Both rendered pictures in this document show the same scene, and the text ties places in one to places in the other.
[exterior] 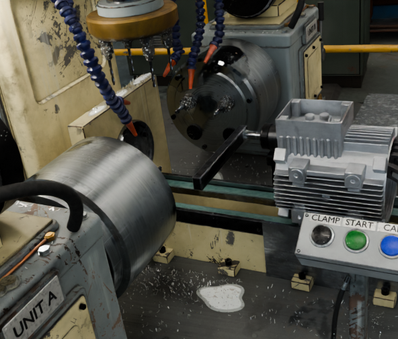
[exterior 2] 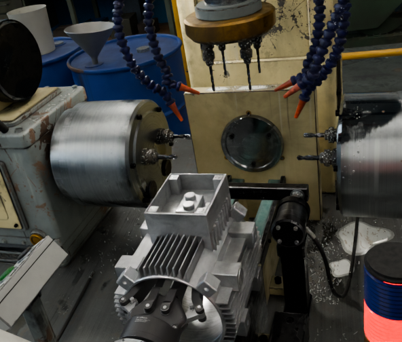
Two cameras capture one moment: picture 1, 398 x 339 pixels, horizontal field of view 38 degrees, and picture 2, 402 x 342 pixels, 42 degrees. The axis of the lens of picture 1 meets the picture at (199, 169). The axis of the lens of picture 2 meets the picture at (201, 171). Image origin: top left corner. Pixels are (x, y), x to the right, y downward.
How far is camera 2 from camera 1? 131 cm
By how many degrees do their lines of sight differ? 71
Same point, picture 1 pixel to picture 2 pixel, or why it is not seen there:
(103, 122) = (212, 100)
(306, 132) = (160, 202)
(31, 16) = not seen: outside the picture
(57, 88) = (235, 58)
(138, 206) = (85, 157)
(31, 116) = (195, 69)
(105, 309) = (28, 191)
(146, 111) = (285, 117)
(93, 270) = (17, 163)
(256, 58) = not seen: outside the picture
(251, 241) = not seen: hidden behind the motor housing
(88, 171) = (86, 115)
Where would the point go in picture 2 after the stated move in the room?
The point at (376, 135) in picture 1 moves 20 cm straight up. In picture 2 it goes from (160, 256) to (130, 130)
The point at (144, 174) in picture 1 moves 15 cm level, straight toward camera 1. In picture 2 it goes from (109, 142) to (37, 162)
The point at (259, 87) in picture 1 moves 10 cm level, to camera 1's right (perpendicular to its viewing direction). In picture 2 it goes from (358, 163) to (388, 189)
